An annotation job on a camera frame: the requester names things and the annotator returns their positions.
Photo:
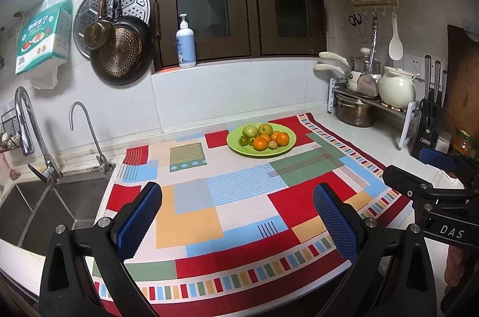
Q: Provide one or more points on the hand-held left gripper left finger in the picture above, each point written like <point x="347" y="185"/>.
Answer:
<point x="138" y="223"/>

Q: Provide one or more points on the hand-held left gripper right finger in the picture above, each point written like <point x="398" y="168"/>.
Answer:
<point x="336" y="223"/>

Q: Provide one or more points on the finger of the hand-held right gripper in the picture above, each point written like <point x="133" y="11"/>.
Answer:
<point x="436" y="158"/>
<point x="402" y="180"/>

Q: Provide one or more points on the green plate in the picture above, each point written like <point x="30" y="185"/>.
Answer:
<point x="288" y="148"/>

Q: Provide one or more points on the green apple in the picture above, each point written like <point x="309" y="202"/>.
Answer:
<point x="265" y="128"/>
<point x="250" y="130"/>

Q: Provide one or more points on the person's right hand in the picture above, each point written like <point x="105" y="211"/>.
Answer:
<point x="454" y="264"/>

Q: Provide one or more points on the black knife block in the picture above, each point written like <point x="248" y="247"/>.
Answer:
<point x="426" y="141"/>

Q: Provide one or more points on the yellow capped bottle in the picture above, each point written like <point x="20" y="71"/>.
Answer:
<point x="463" y="144"/>

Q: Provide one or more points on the white shelf rack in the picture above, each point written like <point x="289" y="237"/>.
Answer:
<point x="409" y="122"/>

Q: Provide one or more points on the black kitchen scissors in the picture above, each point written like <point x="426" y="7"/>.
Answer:
<point x="432" y="111"/>

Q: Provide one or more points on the white ceramic pot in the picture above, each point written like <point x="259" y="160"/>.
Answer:
<point x="398" y="88"/>

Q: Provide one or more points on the large steel pot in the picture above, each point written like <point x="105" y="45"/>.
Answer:
<point x="355" y="111"/>

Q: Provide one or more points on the large dark wooden board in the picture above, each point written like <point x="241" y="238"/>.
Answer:
<point x="466" y="77"/>

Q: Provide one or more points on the thin steel faucet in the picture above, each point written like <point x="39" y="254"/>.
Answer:
<point x="95" y="141"/>

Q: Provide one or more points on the colourful patterned cloth mat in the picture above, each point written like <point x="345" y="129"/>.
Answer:
<point x="239" y="212"/>

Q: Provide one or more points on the steel spatula hanging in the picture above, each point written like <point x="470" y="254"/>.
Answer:
<point x="368" y="84"/>

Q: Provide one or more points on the small tan round fruit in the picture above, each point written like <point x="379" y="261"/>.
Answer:
<point x="273" y="145"/>

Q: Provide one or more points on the steel sink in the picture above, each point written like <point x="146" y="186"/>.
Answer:
<point x="37" y="212"/>

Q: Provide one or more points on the white rice spoon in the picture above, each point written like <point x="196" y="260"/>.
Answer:
<point x="395" y="44"/>

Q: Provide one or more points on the large steel faucet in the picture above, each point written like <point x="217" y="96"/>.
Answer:
<point x="26" y="122"/>

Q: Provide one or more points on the black pan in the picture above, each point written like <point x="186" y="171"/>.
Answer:
<point x="121" y="55"/>

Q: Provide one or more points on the white plastic bag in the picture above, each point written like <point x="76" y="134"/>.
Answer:
<point x="46" y="78"/>

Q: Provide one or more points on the blue pump soap bottle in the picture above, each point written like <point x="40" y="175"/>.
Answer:
<point x="186" y="44"/>

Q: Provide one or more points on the small copper strainer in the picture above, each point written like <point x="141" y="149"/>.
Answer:
<point x="98" y="35"/>

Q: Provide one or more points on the dark wooden window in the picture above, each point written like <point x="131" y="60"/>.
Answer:
<point x="239" y="2"/>

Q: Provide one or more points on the white wall outlet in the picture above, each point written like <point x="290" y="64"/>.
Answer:
<point x="411" y="65"/>

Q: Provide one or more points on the black wall scissors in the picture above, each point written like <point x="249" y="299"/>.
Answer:
<point x="355" y="20"/>

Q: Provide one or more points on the wooden hook rail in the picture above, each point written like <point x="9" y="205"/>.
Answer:
<point x="374" y="7"/>

